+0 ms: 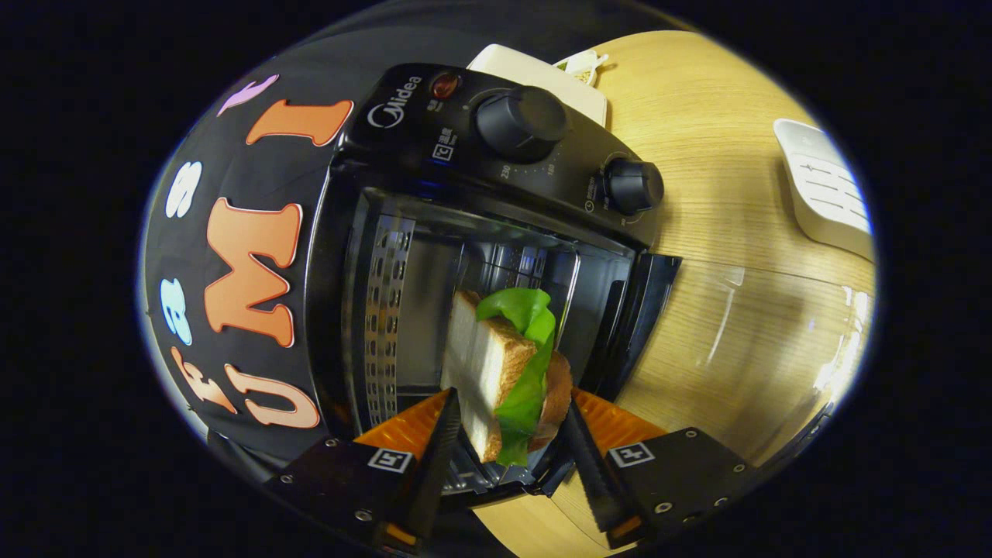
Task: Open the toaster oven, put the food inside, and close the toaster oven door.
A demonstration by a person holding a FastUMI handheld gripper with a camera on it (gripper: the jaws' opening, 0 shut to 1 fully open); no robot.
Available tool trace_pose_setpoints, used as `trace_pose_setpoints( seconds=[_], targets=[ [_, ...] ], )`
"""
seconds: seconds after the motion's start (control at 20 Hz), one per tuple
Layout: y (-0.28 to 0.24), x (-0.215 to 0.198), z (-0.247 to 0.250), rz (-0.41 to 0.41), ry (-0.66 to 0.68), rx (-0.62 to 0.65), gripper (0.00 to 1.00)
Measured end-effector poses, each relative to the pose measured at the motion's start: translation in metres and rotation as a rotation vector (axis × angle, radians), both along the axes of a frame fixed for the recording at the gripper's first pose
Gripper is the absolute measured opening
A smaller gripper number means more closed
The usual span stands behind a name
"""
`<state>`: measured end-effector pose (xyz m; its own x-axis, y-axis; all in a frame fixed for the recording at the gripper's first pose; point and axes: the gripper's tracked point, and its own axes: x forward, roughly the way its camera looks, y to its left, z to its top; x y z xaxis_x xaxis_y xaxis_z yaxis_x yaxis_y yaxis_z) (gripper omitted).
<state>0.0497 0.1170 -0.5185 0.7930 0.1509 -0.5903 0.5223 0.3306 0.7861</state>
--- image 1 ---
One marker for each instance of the white tray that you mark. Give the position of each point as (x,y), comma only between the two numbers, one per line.
(821,186)

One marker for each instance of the lettuce toast sandwich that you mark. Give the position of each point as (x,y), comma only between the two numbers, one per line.
(488,364)

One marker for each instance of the black toaster oven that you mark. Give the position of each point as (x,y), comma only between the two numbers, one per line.
(418,116)

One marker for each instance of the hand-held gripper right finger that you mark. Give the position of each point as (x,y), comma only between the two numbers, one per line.
(682,473)

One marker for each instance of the black backdrop cloth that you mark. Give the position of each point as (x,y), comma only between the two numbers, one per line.
(232,174)

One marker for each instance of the small white food packet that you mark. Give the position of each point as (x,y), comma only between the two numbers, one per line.
(581,66)

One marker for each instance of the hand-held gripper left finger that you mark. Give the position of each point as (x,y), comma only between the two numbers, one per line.
(333,480)

